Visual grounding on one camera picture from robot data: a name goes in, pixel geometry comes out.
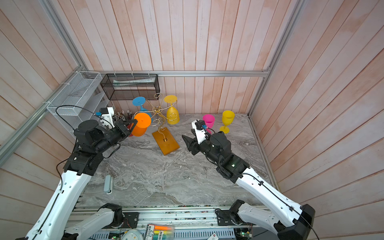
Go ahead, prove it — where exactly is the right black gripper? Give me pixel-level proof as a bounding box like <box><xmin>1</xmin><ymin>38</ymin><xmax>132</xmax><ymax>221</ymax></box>
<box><xmin>183</xmin><ymin>128</ymin><xmax>223</xmax><ymax>167</ymax></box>

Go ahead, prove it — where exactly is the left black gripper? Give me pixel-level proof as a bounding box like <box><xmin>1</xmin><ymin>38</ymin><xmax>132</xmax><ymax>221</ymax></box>
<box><xmin>94</xmin><ymin>119</ymin><xmax>138</xmax><ymax>153</ymax></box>

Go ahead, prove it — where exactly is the orange wine glass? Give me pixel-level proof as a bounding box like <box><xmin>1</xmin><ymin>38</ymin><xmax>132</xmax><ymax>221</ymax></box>
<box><xmin>130</xmin><ymin>113</ymin><xmax>152</xmax><ymax>137</ymax></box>

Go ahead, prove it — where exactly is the blue wine glass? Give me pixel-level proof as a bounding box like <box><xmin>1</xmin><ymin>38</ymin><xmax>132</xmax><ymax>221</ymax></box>
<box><xmin>133</xmin><ymin>97</ymin><xmax>153</xmax><ymax>119</ymax></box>

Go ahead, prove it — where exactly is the dark yellow wine glass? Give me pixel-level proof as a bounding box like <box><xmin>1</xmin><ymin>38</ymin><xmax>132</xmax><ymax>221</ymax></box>
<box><xmin>164</xmin><ymin>95</ymin><xmax>180</xmax><ymax>125</ymax></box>

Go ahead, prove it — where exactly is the pink wine glass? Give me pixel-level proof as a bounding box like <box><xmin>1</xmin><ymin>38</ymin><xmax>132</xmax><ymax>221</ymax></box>
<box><xmin>203</xmin><ymin>114</ymin><xmax>215</xmax><ymax>134</ymax></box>

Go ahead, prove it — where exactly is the light yellow wine glass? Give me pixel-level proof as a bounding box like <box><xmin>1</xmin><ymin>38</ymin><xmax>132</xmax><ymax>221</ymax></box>
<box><xmin>220</xmin><ymin>110</ymin><xmax>235</xmax><ymax>134</ymax></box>

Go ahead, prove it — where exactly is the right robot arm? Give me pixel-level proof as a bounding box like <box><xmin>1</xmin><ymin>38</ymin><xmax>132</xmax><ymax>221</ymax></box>
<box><xmin>182</xmin><ymin>132</ymin><xmax>316</xmax><ymax>240</ymax></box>

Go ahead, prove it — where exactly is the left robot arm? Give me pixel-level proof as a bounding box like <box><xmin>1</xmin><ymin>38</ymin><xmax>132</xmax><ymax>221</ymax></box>
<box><xmin>24</xmin><ymin>119</ymin><xmax>138</xmax><ymax>240</ymax></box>

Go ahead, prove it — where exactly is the gold wine glass rack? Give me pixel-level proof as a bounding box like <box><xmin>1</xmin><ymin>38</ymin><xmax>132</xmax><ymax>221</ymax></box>
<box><xmin>150</xmin><ymin>93</ymin><xmax>180</xmax><ymax>156</ymax></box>

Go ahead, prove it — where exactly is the pens bundle in cup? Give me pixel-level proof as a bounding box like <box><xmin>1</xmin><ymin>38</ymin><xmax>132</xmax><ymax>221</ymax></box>
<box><xmin>113</xmin><ymin>110</ymin><xmax>133</xmax><ymax>122</ymax></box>

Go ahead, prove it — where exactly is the small grey remote device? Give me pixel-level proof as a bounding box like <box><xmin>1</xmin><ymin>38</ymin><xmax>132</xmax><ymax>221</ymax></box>
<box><xmin>104</xmin><ymin>175</ymin><xmax>113</xmax><ymax>195</ymax></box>

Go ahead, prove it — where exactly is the highlighter marker box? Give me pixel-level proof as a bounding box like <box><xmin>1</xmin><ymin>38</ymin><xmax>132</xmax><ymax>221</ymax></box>
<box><xmin>144</xmin><ymin>224</ymin><xmax>174</xmax><ymax>240</ymax></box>

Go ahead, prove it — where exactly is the white round device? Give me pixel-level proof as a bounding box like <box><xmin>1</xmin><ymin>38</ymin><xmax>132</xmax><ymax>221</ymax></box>
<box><xmin>120</xmin><ymin>229</ymin><xmax>144</xmax><ymax>240</ymax></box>

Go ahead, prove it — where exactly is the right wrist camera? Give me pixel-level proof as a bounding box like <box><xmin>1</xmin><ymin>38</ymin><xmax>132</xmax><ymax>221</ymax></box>
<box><xmin>192</xmin><ymin>120</ymin><xmax>210</xmax><ymax>145</ymax></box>

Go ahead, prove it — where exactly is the black mesh wall basket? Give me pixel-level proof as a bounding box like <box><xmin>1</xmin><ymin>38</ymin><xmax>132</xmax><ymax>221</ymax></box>
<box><xmin>101</xmin><ymin>73</ymin><xmax>161</xmax><ymax>101</ymax></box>

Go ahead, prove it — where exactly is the white mesh wall organizer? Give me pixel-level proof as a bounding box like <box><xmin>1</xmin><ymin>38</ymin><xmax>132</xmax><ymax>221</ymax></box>
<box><xmin>47</xmin><ymin>71</ymin><xmax>109</xmax><ymax>137</ymax></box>

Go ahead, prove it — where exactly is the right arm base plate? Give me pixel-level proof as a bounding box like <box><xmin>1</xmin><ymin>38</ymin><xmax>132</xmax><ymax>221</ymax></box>
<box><xmin>215</xmin><ymin>209</ymin><xmax>253</xmax><ymax>227</ymax></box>

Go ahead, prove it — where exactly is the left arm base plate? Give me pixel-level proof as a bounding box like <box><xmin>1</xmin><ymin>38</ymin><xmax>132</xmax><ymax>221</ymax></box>
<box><xmin>103</xmin><ymin>212</ymin><xmax>139</xmax><ymax>229</ymax></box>

